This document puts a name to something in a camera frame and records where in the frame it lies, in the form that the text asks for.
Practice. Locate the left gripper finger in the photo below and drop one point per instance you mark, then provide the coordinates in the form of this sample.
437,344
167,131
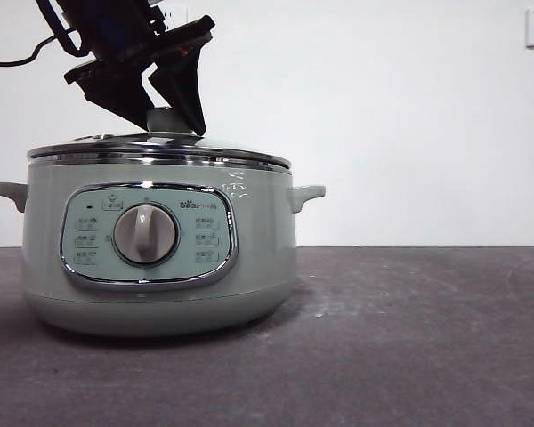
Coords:
115,91
184,84

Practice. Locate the glass lid with green knob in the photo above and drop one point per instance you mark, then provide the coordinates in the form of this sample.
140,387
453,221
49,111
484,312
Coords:
115,144

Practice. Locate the sage green electric cooking pot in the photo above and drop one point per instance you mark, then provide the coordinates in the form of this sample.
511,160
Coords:
262,249

